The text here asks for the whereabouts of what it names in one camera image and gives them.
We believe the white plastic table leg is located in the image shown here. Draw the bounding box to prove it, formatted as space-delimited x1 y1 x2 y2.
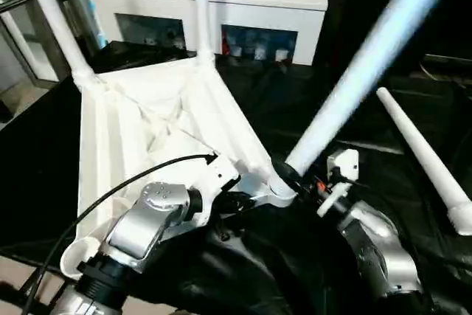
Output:
192 0 217 66
375 86 472 237
16 0 101 89
283 0 464 177

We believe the white plastic table top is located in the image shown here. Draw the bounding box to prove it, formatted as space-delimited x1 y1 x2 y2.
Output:
59 55 299 280

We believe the black plastic mat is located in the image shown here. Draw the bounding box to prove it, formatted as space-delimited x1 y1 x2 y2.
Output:
0 38 472 315

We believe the grey metal stand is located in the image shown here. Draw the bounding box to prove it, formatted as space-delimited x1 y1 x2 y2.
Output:
0 0 104 87

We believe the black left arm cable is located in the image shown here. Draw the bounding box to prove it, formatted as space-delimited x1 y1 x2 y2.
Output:
18 153 219 315

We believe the black bench with silver rail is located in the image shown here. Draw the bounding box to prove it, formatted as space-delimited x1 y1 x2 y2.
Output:
420 52 472 102

